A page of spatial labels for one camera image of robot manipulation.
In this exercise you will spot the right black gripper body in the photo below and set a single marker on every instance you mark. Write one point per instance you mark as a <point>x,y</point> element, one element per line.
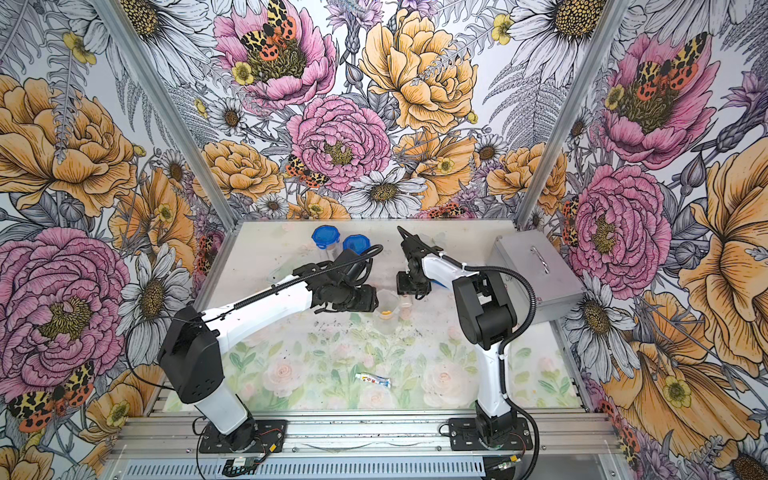
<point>414,284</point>

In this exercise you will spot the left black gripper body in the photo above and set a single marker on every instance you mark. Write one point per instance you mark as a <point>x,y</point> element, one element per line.
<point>352,299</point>

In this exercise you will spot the blue lid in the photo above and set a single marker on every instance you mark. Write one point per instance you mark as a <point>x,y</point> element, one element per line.
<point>325,237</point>
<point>356,243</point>

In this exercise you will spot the toothpaste tube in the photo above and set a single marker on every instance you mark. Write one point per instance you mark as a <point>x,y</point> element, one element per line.
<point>374,379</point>

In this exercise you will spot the white bottle yellow cap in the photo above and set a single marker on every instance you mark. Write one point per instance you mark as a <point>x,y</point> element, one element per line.
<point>405,307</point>

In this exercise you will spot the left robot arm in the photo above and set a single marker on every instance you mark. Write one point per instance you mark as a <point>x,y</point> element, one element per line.
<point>191,352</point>

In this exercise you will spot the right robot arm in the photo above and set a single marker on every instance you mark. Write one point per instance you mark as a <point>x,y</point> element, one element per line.
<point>486,317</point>

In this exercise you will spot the silver metal case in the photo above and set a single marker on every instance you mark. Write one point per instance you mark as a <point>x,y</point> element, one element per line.
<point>532,255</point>

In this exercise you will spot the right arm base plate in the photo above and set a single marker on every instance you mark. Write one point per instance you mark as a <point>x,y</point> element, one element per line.
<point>464,435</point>

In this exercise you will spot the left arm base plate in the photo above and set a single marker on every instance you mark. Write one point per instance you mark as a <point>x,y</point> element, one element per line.
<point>252,437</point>

